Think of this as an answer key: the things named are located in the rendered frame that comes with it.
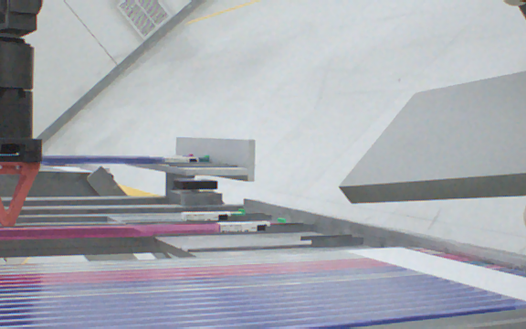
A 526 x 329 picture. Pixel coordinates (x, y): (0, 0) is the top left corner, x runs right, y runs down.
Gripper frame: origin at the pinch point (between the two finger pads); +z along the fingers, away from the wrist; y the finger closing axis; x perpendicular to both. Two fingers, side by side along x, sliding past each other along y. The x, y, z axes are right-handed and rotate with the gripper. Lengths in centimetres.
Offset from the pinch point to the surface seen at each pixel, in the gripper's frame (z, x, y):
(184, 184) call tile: -3.2, 24.5, -8.5
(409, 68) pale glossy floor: -39, 181, -181
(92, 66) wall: -78, 180, -749
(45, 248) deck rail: 4.7, 5.8, -8.0
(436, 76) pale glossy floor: -34, 176, -156
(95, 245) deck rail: 4.6, 12.3, -8.0
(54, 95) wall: -46, 140, -749
